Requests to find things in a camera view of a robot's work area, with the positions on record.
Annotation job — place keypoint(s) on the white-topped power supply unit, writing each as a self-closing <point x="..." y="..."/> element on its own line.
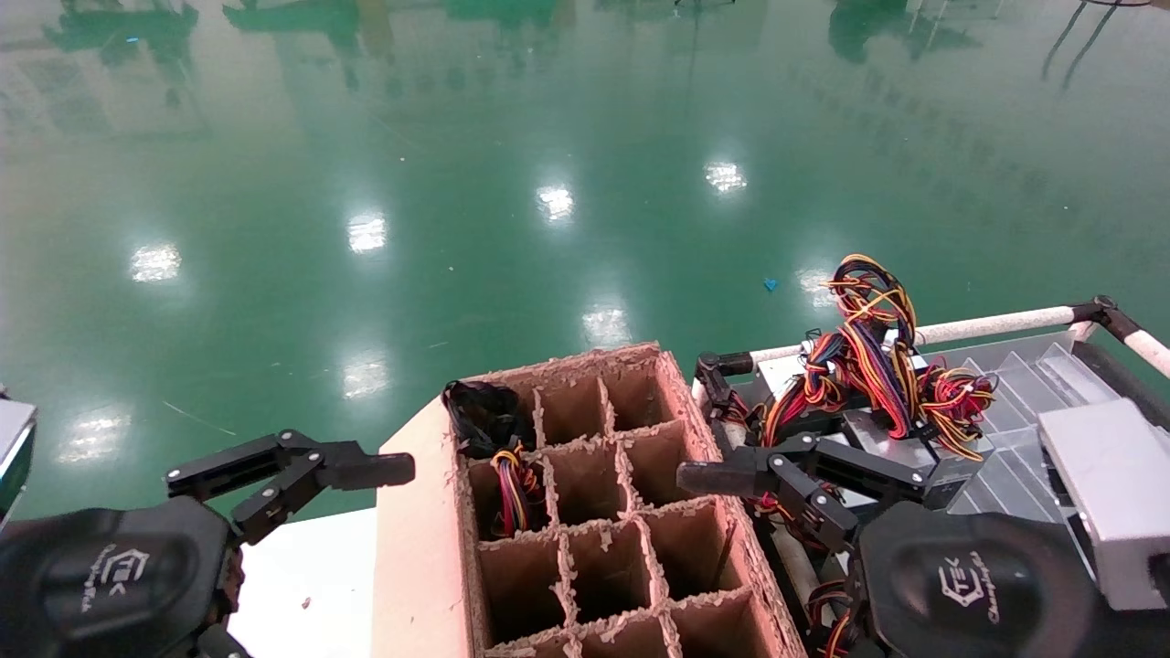
<point x="781" y="370"/>

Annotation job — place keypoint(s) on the beige frame pipe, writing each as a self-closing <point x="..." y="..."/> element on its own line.
<point x="797" y="567"/>

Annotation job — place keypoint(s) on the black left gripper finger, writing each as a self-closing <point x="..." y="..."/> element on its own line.
<point x="347" y="466"/>

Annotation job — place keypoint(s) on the brown cardboard divider box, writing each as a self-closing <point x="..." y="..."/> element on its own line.
<point x="420" y="548"/>

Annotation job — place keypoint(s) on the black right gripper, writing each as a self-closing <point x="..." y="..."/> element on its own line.
<point x="969" y="585"/>

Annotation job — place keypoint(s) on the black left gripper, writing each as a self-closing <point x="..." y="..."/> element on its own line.
<point x="91" y="585"/>

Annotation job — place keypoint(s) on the short white frame pipe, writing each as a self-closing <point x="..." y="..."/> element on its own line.
<point x="1154" y="352"/>

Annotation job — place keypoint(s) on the long white frame pipe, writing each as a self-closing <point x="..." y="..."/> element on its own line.
<point x="996" y="323"/>

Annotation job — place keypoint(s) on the black pipe joint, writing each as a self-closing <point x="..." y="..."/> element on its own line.
<point x="1106" y="315"/>
<point x="717" y="375"/>

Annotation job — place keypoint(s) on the silver power supply unit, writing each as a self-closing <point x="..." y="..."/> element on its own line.
<point x="882" y="429"/>
<point x="941" y="457"/>

